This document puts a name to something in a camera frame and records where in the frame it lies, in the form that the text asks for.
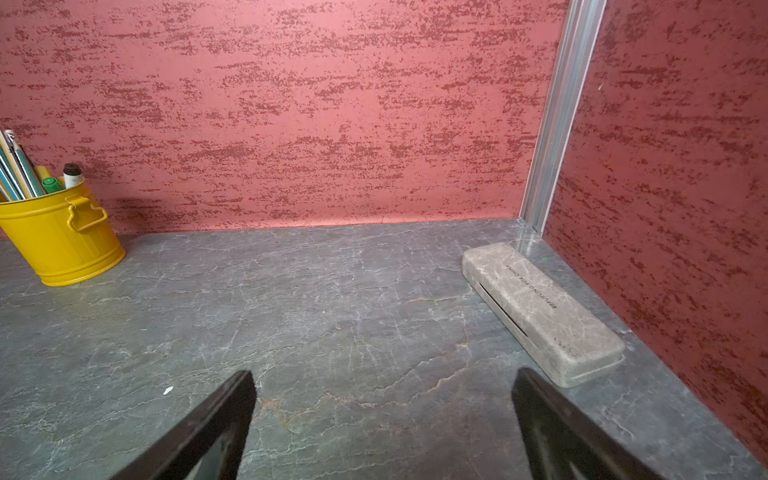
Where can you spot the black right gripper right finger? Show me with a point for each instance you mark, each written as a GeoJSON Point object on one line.
{"type": "Point", "coordinates": [562, 442]}

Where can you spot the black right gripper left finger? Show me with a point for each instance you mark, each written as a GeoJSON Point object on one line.
{"type": "Point", "coordinates": [206, 444]}

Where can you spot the grey marbled pencil case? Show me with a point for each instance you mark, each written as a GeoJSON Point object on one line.
{"type": "Point", "coordinates": [569, 344]}

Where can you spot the yellow metal pencil bucket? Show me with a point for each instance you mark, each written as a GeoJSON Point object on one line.
{"type": "Point", "coordinates": [65, 237]}

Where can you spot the white marker black cap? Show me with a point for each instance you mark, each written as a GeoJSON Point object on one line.
{"type": "Point", "coordinates": [72, 175]}

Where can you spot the green marker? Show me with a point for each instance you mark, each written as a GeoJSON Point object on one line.
{"type": "Point", "coordinates": [52, 185]}

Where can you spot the pencils in bucket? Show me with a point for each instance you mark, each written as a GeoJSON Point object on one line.
{"type": "Point", "coordinates": [22, 174]}

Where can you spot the aluminium corner post right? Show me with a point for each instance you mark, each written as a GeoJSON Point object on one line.
{"type": "Point", "coordinates": [580, 33]}

